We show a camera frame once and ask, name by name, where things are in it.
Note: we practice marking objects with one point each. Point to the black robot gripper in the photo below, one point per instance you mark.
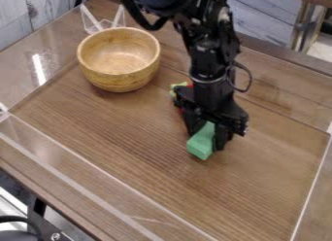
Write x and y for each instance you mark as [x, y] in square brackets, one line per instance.
[211, 103]

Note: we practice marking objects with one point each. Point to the green rectangular stick block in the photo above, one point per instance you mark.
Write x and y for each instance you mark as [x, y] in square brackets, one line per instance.
[201, 143]

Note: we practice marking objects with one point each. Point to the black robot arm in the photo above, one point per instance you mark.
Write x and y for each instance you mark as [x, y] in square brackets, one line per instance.
[205, 23]

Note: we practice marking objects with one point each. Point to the light wooden bowl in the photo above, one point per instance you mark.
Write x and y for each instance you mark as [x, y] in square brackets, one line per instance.
[119, 58]

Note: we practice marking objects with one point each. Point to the red plush strawberry toy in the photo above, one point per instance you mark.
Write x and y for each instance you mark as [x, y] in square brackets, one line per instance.
[178, 94]

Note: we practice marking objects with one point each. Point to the metal table leg background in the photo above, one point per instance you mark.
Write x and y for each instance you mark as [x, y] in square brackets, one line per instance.
[307, 26]

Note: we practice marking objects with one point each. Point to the clear acrylic tray wall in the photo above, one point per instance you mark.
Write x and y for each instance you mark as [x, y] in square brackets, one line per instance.
[109, 209]

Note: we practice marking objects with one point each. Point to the clear acrylic corner bracket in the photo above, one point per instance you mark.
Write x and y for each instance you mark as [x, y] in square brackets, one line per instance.
[94, 25]

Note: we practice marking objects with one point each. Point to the black table frame leg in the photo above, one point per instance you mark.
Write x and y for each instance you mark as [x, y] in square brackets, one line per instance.
[50, 232]

